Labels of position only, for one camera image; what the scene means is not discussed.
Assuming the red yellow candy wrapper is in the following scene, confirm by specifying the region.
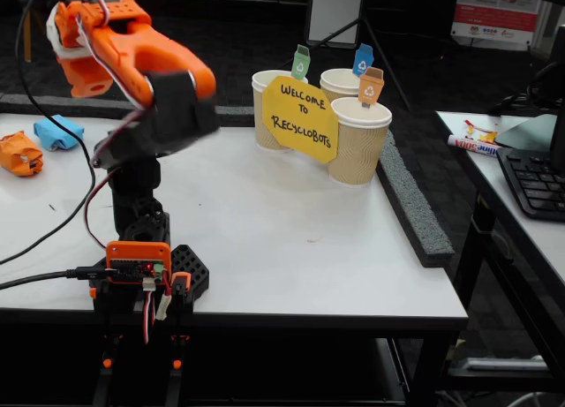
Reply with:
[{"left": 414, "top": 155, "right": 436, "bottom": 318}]
[{"left": 462, "top": 118, "right": 499, "bottom": 144}]

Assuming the green recycling bin label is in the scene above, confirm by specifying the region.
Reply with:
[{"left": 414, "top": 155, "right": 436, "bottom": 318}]
[{"left": 290, "top": 44, "right": 313, "bottom": 80}]

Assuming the black tripod stand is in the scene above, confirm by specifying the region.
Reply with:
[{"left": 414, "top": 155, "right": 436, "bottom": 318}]
[{"left": 278, "top": 0, "right": 412, "bottom": 113}]

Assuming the black keyboard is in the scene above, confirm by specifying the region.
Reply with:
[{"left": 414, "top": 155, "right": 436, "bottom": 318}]
[{"left": 496, "top": 147, "right": 565, "bottom": 222}]

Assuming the white standing panel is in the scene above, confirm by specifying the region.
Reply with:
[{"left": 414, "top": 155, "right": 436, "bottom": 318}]
[{"left": 305, "top": 0, "right": 365, "bottom": 49}]

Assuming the orange crumpled paper wad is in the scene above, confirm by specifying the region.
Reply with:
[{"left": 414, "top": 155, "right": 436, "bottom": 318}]
[{"left": 0, "top": 131, "right": 44, "bottom": 177}]

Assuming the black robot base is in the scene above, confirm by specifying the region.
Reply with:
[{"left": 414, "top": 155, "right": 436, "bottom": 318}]
[{"left": 87, "top": 243, "right": 211, "bottom": 303}]

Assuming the red white black wire bundle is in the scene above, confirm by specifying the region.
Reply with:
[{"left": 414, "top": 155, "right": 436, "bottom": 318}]
[{"left": 141, "top": 277, "right": 158, "bottom": 346}]

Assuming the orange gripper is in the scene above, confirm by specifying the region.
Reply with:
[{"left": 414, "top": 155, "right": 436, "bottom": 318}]
[{"left": 56, "top": 3, "right": 116, "bottom": 100}]

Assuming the paper cup with orange label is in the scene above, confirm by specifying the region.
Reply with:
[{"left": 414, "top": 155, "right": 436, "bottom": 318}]
[{"left": 328, "top": 96, "right": 393, "bottom": 187}]

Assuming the black camera cable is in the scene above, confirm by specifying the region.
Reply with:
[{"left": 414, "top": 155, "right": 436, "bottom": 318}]
[{"left": 0, "top": 0, "right": 98, "bottom": 266}]

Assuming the paper cup with blue label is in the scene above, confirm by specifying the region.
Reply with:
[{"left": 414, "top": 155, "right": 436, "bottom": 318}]
[{"left": 320, "top": 68, "right": 367, "bottom": 103}]

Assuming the red white poster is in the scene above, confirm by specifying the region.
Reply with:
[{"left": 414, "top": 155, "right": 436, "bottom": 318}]
[{"left": 450, "top": 0, "right": 542, "bottom": 52}]

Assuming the white power connector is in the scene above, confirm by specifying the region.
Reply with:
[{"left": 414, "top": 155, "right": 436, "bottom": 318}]
[{"left": 154, "top": 291, "right": 172, "bottom": 322}]

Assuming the short grey foam strip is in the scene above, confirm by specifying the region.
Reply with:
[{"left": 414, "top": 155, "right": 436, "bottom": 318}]
[{"left": 214, "top": 105, "right": 256, "bottom": 128}]

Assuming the yellow welcome paper sign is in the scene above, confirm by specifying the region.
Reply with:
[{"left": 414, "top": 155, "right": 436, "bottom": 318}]
[{"left": 261, "top": 73, "right": 340, "bottom": 164}]

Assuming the black cable bundle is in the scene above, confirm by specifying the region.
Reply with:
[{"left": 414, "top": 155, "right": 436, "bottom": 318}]
[{"left": 487, "top": 61, "right": 560, "bottom": 117}]

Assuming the blue paper wad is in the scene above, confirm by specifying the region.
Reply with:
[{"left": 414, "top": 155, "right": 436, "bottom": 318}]
[{"left": 33, "top": 114, "right": 85, "bottom": 152}]

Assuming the blue recycling bin label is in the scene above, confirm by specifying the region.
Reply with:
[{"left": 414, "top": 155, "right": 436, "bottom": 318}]
[{"left": 351, "top": 42, "right": 375, "bottom": 79}]

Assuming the orange controller board housing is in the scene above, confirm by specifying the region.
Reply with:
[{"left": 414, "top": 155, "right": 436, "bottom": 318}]
[{"left": 105, "top": 240, "right": 172, "bottom": 287}]

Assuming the black table clamp orange knob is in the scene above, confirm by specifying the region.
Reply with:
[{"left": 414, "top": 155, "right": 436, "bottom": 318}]
[
  {"left": 89, "top": 287, "right": 117, "bottom": 407},
  {"left": 165, "top": 272, "right": 195, "bottom": 407}
]

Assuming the white table black frame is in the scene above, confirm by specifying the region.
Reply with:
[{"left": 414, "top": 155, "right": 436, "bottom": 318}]
[{"left": 434, "top": 109, "right": 565, "bottom": 381}]

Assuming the white power strip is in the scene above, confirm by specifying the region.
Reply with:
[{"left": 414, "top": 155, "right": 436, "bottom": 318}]
[{"left": 456, "top": 355, "right": 549, "bottom": 373}]

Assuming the paper cup with green label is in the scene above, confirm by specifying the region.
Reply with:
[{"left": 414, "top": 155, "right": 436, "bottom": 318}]
[{"left": 251, "top": 69, "right": 309, "bottom": 153}]

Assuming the orange recycling bin label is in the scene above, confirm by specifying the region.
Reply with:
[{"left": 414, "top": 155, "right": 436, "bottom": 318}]
[{"left": 358, "top": 66, "right": 385, "bottom": 109}]

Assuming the black USB cable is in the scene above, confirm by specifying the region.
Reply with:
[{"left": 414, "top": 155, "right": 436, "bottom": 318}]
[{"left": 0, "top": 268, "right": 118, "bottom": 292}]

